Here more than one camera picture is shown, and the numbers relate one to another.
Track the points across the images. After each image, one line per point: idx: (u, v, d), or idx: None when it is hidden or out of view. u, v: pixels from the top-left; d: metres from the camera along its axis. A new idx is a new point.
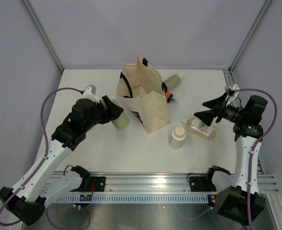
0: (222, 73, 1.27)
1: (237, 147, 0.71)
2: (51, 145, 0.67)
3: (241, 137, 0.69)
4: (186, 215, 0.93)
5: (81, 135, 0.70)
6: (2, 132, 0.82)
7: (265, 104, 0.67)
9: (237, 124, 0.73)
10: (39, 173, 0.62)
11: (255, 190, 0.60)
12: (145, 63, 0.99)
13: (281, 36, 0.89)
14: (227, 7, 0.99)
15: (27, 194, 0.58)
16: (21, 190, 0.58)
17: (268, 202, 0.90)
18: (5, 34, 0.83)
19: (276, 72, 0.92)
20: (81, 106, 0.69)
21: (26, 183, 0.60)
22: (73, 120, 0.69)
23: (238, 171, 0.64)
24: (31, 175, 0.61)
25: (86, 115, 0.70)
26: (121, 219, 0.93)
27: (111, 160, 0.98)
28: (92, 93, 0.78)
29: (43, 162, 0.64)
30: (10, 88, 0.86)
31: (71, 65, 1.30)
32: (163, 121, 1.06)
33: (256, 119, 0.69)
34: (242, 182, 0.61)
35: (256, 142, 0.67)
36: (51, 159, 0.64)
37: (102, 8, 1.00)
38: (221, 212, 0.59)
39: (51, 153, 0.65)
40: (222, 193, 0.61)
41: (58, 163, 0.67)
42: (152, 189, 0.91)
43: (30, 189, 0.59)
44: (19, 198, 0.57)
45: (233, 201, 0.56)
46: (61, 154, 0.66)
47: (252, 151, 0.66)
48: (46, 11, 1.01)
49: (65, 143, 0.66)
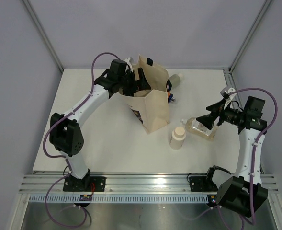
0: (222, 73, 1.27)
1: (240, 140, 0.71)
2: (96, 87, 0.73)
3: (244, 130, 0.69)
4: (186, 215, 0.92)
5: (116, 86, 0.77)
6: (2, 130, 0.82)
7: (264, 101, 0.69)
9: (241, 118, 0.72)
10: (87, 105, 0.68)
11: (258, 181, 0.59)
12: (150, 63, 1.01)
13: (281, 35, 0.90)
14: (226, 8, 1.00)
15: (77, 118, 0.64)
16: (72, 115, 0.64)
17: (268, 202, 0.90)
18: (5, 33, 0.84)
19: (276, 73, 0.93)
20: (118, 61, 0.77)
21: (76, 109, 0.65)
22: (111, 74, 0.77)
23: (241, 163, 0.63)
24: (80, 106, 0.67)
25: (122, 69, 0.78)
26: (121, 219, 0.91)
27: (110, 159, 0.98)
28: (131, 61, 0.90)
29: (89, 97, 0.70)
30: (10, 87, 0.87)
31: (72, 65, 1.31)
32: (163, 121, 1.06)
33: (258, 112, 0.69)
34: (244, 173, 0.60)
35: (260, 134, 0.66)
36: (95, 97, 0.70)
37: (102, 8, 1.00)
38: (223, 203, 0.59)
39: (95, 92, 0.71)
40: (224, 184, 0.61)
41: (99, 102, 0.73)
42: (153, 189, 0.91)
43: (79, 116, 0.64)
44: (70, 120, 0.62)
45: (235, 190, 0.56)
46: (103, 95, 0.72)
47: (255, 143, 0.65)
48: (46, 12, 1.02)
49: (106, 87, 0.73)
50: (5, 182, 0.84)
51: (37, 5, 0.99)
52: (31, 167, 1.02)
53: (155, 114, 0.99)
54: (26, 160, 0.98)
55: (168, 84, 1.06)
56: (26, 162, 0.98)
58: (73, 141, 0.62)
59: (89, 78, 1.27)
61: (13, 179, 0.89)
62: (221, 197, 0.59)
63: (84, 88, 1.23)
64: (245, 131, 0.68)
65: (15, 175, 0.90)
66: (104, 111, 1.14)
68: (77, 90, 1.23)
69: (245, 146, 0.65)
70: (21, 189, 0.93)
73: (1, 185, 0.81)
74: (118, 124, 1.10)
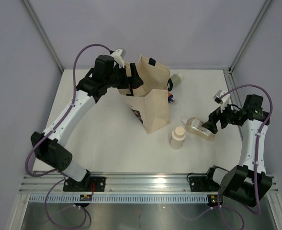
0: (222, 73, 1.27)
1: (243, 132, 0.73)
2: (78, 95, 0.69)
3: (247, 121, 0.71)
4: (186, 215, 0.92)
5: (102, 88, 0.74)
6: (2, 130, 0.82)
7: (261, 96, 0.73)
9: (243, 109, 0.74)
10: (69, 118, 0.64)
11: (262, 170, 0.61)
12: (152, 63, 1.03)
13: (281, 35, 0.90)
14: (226, 8, 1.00)
15: (58, 136, 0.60)
16: (52, 133, 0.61)
17: (268, 202, 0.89)
18: (5, 33, 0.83)
19: (276, 73, 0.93)
20: (104, 58, 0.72)
21: (56, 126, 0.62)
22: (96, 73, 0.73)
23: (245, 152, 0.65)
24: (61, 120, 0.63)
25: (108, 68, 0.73)
26: (121, 219, 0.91)
27: (110, 158, 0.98)
28: (120, 55, 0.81)
29: (71, 109, 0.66)
30: (10, 87, 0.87)
31: (72, 65, 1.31)
32: (163, 120, 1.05)
33: (256, 105, 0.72)
34: (248, 162, 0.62)
35: (263, 124, 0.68)
36: (78, 106, 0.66)
37: (102, 8, 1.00)
38: (228, 193, 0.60)
39: (78, 101, 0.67)
40: (228, 174, 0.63)
41: (84, 110, 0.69)
42: (153, 189, 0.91)
43: (61, 132, 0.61)
44: (51, 139, 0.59)
45: (240, 179, 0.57)
46: (87, 102, 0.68)
47: (259, 133, 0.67)
48: (46, 12, 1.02)
49: (90, 92, 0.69)
50: (5, 182, 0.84)
51: (37, 4, 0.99)
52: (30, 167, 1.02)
53: (156, 113, 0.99)
54: None
55: (170, 83, 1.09)
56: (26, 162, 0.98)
58: (59, 158, 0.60)
59: None
61: (13, 179, 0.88)
62: (225, 188, 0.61)
63: None
64: (248, 122, 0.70)
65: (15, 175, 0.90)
66: (104, 111, 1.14)
68: None
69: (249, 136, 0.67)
70: (21, 189, 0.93)
73: (1, 185, 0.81)
74: (118, 124, 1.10)
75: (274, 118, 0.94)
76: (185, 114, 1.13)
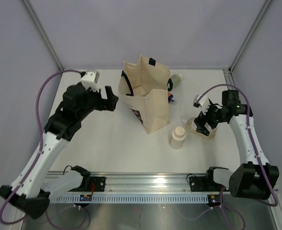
0: (222, 73, 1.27)
1: (232, 128, 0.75)
2: (46, 138, 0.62)
3: (234, 117, 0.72)
4: (186, 215, 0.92)
5: (75, 125, 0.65)
6: (1, 130, 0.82)
7: (234, 93, 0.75)
9: (225, 107, 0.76)
10: (37, 167, 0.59)
11: (265, 161, 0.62)
12: (152, 63, 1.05)
13: (281, 35, 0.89)
14: (226, 8, 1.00)
15: (27, 190, 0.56)
16: (20, 188, 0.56)
17: (268, 202, 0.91)
18: (5, 33, 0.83)
19: (276, 74, 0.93)
20: (72, 93, 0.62)
21: (24, 179, 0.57)
22: (66, 109, 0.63)
23: (243, 147, 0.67)
24: (29, 170, 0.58)
25: (78, 103, 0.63)
26: (121, 219, 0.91)
27: (109, 158, 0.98)
28: (94, 81, 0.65)
29: (39, 156, 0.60)
30: (9, 87, 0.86)
31: (72, 65, 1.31)
32: (163, 121, 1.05)
33: (232, 101, 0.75)
34: (250, 156, 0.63)
35: (248, 117, 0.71)
36: (46, 153, 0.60)
37: (102, 7, 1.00)
38: (241, 194, 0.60)
39: (46, 146, 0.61)
40: (235, 175, 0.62)
41: (56, 153, 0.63)
42: (153, 189, 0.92)
43: (29, 186, 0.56)
44: (19, 195, 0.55)
45: (250, 177, 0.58)
46: (57, 146, 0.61)
47: (249, 126, 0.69)
48: (46, 11, 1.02)
49: (59, 135, 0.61)
50: (5, 182, 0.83)
51: (36, 5, 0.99)
52: None
53: (156, 113, 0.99)
54: (26, 160, 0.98)
55: (169, 82, 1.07)
56: (26, 162, 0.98)
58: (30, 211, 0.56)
59: None
61: (13, 179, 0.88)
62: (237, 189, 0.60)
63: None
64: (235, 118, 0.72)
65: (14, 175, 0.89)
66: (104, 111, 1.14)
68: None
69: (241, 131, 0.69)
70: None
73: (1, 185, 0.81)
74: (118, 124, 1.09)
75: (274, 118, 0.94)
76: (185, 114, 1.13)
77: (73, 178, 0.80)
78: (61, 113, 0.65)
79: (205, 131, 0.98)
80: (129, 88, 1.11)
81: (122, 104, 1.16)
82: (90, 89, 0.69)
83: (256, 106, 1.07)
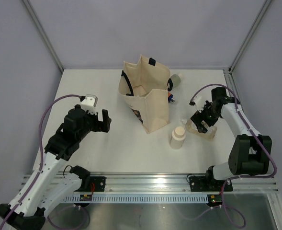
0: (222, 73, 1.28)
1: (225, 117, 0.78)
2: (47, 158, 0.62)
3: (224, 106, 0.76)
4: (186, 215, 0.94)
5: (73, 146, 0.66)
6: (1, 130, 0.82)
7: (222, 88, 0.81)
9: (215, 101, 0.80)
10: (36, 186, 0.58)
11: (258, 132, 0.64)
12: (152, 63, 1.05)
13: (281, 35, 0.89)
14: (226, 8, 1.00)
15: (25, 209, 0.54)
16: (18, 206, 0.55)
17: (268, 202, 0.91)
18: (5, 33, 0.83)
19: (276, 74, 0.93)
20: (73, 116, 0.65)
21: (22, 198, 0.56)
22: (67, 130, 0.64)
23: (236, 127, 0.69)
24: (28, 189, 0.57)
25: (79, 125, 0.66)
26: (121, 219, 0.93)
27: (109, 158, 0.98)
28: (94, 106, 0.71)
29: (38, 176, 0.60)
30: (9, 87, 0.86)
31: (72, 65, 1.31)
32: (163, 121, 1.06)
33: (220, 95, 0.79)
34: (244, 131, 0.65)
35: (236, 104, 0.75)
36: (46, 172, 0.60)
37: (102, 7, 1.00)
38: (241, 169, 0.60)
39: (46, 166, 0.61)
40: (232, 152, 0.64)
41: (55, 172, 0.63)
42: (153, 189, 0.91)
43: (28, 204, 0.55)
44: (17, 213, 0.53)
45: (245, 146, 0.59)
46: (56, 166, 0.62)
47: (238, 109, 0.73)
48: (46, 11, 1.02)
49: (59, 155, 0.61)
50: (5, 183, 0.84)
51: (37, 5, 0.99)
52: (30, 167, 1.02)
53: (156, 112, 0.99)
54: (26, 160, 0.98)
55: (169, 82, 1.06)
56: (26, 162, 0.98)
58: None
59: (90, 78, 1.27)
61: (13, 179, 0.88)
62: (237, 164, 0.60)
63: (84, 88, 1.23)
64: (225, 106, 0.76)
65: (15, 175, 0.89)
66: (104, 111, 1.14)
68: (77, 90, 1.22)
69: (232, 115, 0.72)
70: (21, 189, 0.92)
73: (1, 185, 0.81)
74: (118, 124, 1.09)
75: (274, 118, 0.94)
76: (185, 114, 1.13)
77: (71, 183, 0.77)
78: (61, 134, 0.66)
79: (202, 128, 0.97)
80: (129, 88, 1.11)
81: (122, 104, 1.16)
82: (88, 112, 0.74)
83: (255, 106, 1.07)
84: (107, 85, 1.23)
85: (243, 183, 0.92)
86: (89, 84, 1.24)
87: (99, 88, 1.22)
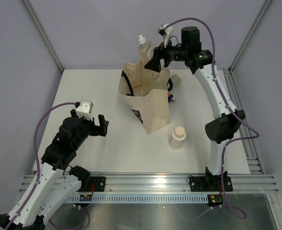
0: (222, 73, 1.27)
1: (199, 80, 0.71)
2: (44, 167, 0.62)
3: (199, 70, 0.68)
4: (186, 215, 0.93)
5: (70, 156, 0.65)
6: (2, 130, 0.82)
7: (197, 28, 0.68)
9: (187, 56, 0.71)
10: (33, 198, 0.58)
11: (234, 108, 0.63)
12: None
13: (281, 36, 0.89)
14: (225, 8, 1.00)
15: (24, 220, 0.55)
16: (17, 217, 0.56)
17: (268, 202, 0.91)
18: (5, 33, 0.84)
19: (276, 74, 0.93)
20: (69, 125, 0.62)
21: (20, 208, 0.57)
22: (62, 140, 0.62)
23: (214, 101, 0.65)
24: (27, 200, 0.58)
25: (75, 134, 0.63)
26: (121, 219, 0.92)
27: (109, 158, 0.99)
28: (89, 112, 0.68)
29: (36, 187, 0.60)
30: (9, 87, 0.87)
31: (72, 65, 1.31)
32: (163, 121, 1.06)
33: (196, 45, 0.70)
34: (222, 107, 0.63)
35: (212, 66, 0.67)
36: (43, 183, 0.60)
37: (102, 7, 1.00)
38: (218, 138, 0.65)
39: (43, 176, 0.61)
40: (210, 125, 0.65)
41: (52, 182, 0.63)
42: (153, 189, 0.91)
43: (26, 215, 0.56)
44: (16, 224, 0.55)
45: (223, 126, 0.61)
46: (53, 176, 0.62)
47: (215, 78, 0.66)
48: (46, 11, 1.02)
49: (55, 166, 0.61)
50: (5, 183, 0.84)
51: (37, 5, 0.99)
52: (31, 168, 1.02)
53: (155, 112, 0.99)
54: (26, 160, 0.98)
55: (169, 82, 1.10)
56: (26, 163, 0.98)
58: None
59: (90, 78, 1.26)
61: (13, 180, 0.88)
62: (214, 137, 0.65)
63: (84, 88, 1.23)
64: (200, 70, 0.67)
65: (15, 175, 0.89)
66: (104, 111, 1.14)
68: (77, 90, 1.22)
69: (209, 84, 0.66)
70: (21, 189, 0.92)
73: (1, 185, 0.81)
74: (118, 124, 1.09)
75: (273, 119, 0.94)
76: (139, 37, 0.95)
77: (70, 186, 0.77)
78: (57, 144, 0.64)
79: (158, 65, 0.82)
80: (129, 88, 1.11)
81: (122, 104, 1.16)
82: (84, 118, 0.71)
83: (256, 106, 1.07)
84: (107, 85, 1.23)
85: (242, 183, 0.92)
86: (89, 84, 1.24)
87: (99, 89, 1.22)
